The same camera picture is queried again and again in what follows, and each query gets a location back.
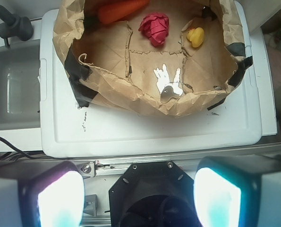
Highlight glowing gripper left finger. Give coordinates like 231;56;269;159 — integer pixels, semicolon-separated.
0;160;85;227

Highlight silver keys on ring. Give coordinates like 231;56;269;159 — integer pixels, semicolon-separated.
153;64;194;104

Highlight black cable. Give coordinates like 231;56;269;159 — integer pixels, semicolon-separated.
0;132;44;163

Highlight red crumpled paper ball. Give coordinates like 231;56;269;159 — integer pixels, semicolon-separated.
138;12;169;47

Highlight aluminium frame rail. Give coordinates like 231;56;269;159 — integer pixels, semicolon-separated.
0;140;281;178

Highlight metal corner bracket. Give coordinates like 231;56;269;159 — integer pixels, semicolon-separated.
83;194;97;217

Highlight orange toy carrot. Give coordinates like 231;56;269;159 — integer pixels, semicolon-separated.
97;0;150;25

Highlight white plastic tray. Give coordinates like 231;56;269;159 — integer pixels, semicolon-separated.
40;9;262;157

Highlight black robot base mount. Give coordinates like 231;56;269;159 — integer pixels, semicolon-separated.
109;161;202;227

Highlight white sink basin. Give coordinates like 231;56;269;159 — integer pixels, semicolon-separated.
0;40;40;130

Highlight grey faucet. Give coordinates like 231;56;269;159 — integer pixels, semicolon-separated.
0;5;34;48

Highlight yellow rubber duck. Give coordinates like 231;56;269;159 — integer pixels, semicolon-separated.
187;27;204;48

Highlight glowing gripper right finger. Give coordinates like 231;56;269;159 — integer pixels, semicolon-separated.
194;155;281;227

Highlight brown paper bag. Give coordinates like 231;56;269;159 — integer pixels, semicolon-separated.
53;0;253;117

